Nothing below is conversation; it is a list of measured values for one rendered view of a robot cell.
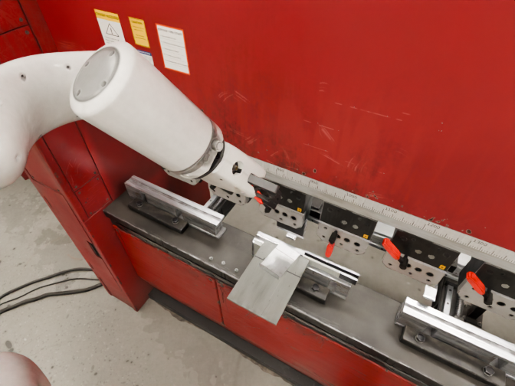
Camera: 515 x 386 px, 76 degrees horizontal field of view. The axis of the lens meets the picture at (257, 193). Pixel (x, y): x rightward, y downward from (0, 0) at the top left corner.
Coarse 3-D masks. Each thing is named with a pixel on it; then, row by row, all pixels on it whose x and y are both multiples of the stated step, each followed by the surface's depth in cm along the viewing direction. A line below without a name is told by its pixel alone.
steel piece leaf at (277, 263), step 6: (276, 252) 120; (270, 258) 118; (276, 258) 118; (282, 258) 118; (288, 258) 118; (264, 264) 116; (270, 264) 116; (276, 264) 116; (282, 264) 116; (288, 264) 116; (270, 270) 112; (276, 270) 114; (282, 270) 114; (276, 276) 112
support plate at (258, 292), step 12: (264, 240) 123; (264, 252) 120; (252, 264) 116; (300, 264) 116; (252, 276) 113; (264, 276) 113; (288, 276) 113; (300, 276) 113; (240, 288) 110; (252, 288) 110; (264, 288) 110; (276, 288) 110; (288, 288) 110; (240, 300) 107; (252, 300) 107; (264, 300) 107; (276, 300) 107; (288, 300) 107; (252, 312) 105; (264, 312) 104; (276, 312) 104; (276, 324) 102
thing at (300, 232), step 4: (280, 224) 114; (284, 224) 113; (304, 224) 107; (280, 228) 117; (284, 228) 114; (288, 228) 113; (292, 228) 112; (300, 228) 110; (304, 228) 109; (288, 232) 116; (292, 232) 115; (296, 232) 112; (300, 232) 111; (304, 232) 112; (300, 236) 114
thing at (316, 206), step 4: (312, 200) 133; (316, 200) 133; (320, 200) 133; (312, 204) 131; (316, 204) 131; (320, 204) 131; (312, 208) 131; (316, 208) 130; (320, 208) 131; (312, 212) 131; (316, 212) 130; (320, 212) 130; (312, 216) 133; (316, 216) 132; (288, 236) 124; (292, 236) 124; (296, 236) 124
